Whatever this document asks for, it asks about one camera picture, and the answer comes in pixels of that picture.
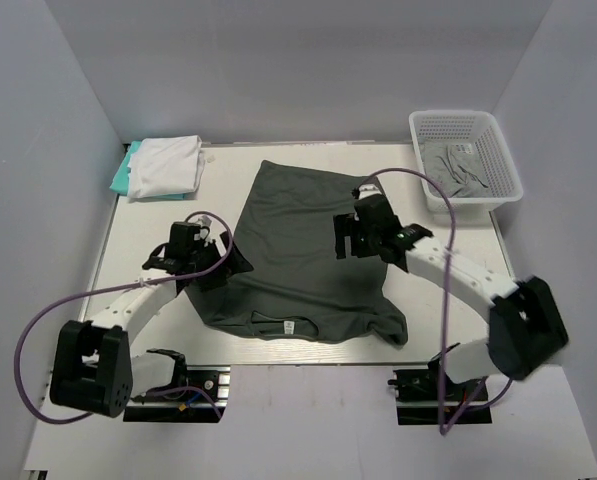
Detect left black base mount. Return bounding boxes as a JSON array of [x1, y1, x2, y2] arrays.
[[122, 366, 231, 424]]

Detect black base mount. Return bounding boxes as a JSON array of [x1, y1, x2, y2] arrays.
[[385, 367, 494, 427], [122, 366, 231, 424]]

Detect light grey t-shirt in basket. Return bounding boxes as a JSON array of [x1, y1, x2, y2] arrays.
[[420, 142, 490, 198]]

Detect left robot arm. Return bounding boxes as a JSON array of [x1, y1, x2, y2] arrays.
[[49, 222, 254, 418]]

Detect folded white t-shirt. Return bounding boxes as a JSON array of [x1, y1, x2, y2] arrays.
[[127, 135, 205, 199]]

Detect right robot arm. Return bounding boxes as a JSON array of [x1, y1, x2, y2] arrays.
[[333, 193, 569, 399]]

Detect white plastic basket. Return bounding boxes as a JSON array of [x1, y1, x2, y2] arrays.
[[409, 110, 524, 213]]

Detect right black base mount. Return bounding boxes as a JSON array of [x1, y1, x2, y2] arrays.
[[385, 367, 494, 427]]

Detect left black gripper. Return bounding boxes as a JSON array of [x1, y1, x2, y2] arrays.
[[189, 232, 253, 292]]

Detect dark grey t-shirt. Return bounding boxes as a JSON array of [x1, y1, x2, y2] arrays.
[[185, 161, 408, 346]]

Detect folded teal t-shirt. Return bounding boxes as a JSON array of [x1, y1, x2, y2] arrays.
[[110, 140, 185, 199]]

